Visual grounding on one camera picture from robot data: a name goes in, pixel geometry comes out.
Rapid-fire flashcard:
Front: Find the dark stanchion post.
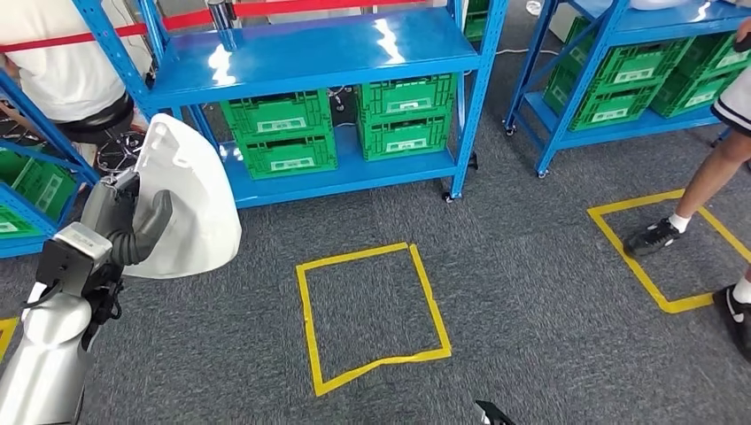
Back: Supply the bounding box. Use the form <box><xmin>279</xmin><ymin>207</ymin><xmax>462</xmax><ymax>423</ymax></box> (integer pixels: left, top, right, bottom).
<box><xmin>206</xmin><ymin>0</ymin><xmax>237</xmax><ymax>32</ymax></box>

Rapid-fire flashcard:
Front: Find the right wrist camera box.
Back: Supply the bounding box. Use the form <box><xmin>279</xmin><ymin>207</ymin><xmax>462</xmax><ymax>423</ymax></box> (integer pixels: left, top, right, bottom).
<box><xmin>474</xmin><ymin>399</ymin><xmax>519</xmax><ymax>425</ymax></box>

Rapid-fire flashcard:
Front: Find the blue metal shelf rack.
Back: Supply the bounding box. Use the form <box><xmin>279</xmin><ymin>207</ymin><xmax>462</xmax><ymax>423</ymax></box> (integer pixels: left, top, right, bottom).
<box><xmin>0</xmin><ymin>69</ymin><xmax>102</xmax><ymax>260</ymax></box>
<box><xmin>503</xmin><ymin>0</ymin><xmax>751</xmax><ymax>179</ymax></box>
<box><xmin>71</xmin><ymin>0</ymin><xmax>510</xmax><ymax>211</ymax></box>

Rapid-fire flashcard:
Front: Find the left robot hand grey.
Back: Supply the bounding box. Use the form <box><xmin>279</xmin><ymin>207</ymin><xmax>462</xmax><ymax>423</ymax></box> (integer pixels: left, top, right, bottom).
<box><xmin>79</xmin><ymin>170</ymin><xmax>175</xmax><ymax>246</ymax></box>

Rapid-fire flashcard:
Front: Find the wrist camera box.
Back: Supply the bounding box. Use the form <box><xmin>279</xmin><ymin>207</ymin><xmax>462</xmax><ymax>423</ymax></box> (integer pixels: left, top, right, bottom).
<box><xmin>474</xmin><ymin>399</ymin><xmax>519</xmax><ymax>425</ymax></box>
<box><xmin>35</xmin><ymin>221</ymin><xmax>113</xmax><ymax>299</ymax></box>

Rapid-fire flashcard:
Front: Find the red barrier belt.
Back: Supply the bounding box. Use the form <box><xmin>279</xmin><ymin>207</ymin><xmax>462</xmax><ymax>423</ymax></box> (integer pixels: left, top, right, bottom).
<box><xmin>0</xmin><ymin>0</ymin><xmax>425</xmax><ymax>55</ymax></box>

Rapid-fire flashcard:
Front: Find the black round stool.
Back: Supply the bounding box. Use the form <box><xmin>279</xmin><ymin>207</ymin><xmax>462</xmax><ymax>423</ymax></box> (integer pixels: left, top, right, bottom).
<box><xmin>95</xmin><ymin>129</ymin><xmax>148</xmax><ymax>175</ymax></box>

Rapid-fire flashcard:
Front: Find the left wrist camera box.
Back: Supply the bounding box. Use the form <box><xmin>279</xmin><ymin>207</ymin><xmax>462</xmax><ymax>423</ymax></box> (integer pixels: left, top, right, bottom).
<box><xmin>35</xmin><ymin>221</ymin><xmax>113</xmax><ymax>299</ymax></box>

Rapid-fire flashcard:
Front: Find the white floor cable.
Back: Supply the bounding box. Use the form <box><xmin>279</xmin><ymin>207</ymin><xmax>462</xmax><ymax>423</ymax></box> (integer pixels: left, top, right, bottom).
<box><xmin>495</xmin><ymin>46</ymin><xmax>561</xmax><ymax>58</ymax></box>

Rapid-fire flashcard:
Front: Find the white plastic car part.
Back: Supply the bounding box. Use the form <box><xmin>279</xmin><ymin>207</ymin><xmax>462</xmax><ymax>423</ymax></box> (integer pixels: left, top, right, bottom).
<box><xmin>631</xmin><ymin>0</ymin><xmax>689</xmax><ymax>12</ymax></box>
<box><xmin>120</xmin><ymin>112</ymin><xmax>243</xmax><ymax>281</ymax></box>

